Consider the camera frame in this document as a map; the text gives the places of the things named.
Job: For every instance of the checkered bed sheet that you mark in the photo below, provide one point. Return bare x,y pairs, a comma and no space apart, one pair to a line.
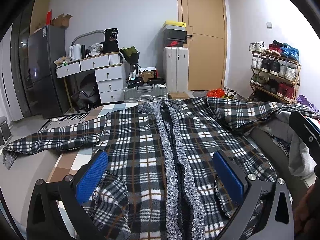
71,161

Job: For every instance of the cardboard box on floor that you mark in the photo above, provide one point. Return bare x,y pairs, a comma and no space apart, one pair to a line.
178,96

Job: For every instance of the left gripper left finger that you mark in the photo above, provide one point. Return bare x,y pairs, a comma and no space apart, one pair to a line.
44,218

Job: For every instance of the white electric kettle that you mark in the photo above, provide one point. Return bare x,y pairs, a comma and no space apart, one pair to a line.
75,52

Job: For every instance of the black refrigerator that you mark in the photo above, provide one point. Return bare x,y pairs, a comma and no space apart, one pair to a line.
44,47

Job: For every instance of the plaid fleece cardigan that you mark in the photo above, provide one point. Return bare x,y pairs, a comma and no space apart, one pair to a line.
161,181

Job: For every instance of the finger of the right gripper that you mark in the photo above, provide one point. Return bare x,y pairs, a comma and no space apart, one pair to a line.
307,131

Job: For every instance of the grey hoodie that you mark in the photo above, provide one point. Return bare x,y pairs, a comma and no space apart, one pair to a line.
301,163

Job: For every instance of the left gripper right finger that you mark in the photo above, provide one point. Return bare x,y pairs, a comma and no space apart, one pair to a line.
264,208

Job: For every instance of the orange plastic bag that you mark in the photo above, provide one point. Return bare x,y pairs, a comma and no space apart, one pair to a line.
216,93

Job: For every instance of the white drawer desk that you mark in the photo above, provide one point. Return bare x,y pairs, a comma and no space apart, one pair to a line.
109,74

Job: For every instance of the stacked shoe boxes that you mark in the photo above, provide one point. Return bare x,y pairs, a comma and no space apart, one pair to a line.
174,34

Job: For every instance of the bamboo shoe rack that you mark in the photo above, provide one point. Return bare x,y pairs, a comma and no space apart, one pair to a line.
275,72

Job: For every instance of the right hand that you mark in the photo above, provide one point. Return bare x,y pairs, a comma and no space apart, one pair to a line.
306,215

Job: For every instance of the wooden door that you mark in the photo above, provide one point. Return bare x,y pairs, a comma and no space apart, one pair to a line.
206,40

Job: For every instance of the white upright suitcase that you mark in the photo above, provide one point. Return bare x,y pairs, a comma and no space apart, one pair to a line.
175,68

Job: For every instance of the silver aluminium suitcase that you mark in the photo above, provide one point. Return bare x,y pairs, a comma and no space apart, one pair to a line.
145,93

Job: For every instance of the black bag under desk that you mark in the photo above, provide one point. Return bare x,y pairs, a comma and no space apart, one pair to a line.
86,98

